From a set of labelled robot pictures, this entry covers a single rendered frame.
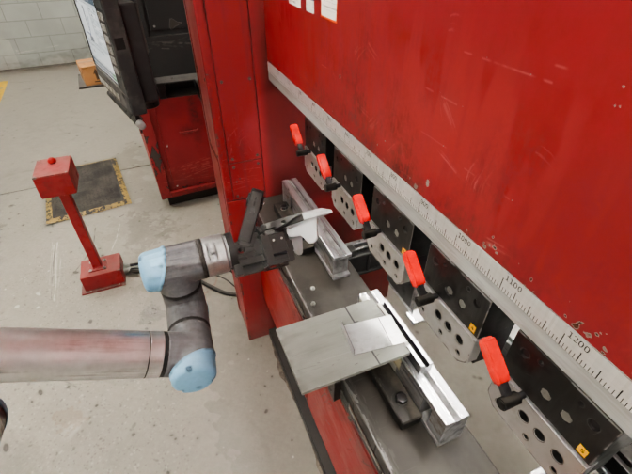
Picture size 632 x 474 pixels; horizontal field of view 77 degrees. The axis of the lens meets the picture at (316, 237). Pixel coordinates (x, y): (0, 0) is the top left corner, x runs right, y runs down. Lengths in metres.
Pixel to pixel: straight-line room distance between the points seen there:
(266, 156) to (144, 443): 1.34
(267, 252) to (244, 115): 0.83
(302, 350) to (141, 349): 0.38
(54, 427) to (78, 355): 1.60
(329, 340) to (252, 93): 0.90
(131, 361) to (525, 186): 0.60
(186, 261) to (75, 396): 1.67
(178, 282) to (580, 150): 0.61
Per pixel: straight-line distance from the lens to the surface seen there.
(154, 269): 0.73
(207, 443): 1.99
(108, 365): 0.70
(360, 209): 0.84
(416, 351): 0.98
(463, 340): 0.72
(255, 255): 0.76
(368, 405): 1.02
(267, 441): 1.95
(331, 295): 1.22
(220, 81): 1.44
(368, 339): 0.97
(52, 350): 0.69
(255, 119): 1.51
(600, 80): 0.47
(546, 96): 0.50
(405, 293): 0.90
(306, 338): 0.97
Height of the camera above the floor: 1.77
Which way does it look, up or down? 38 degrees down
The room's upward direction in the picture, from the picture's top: straight up
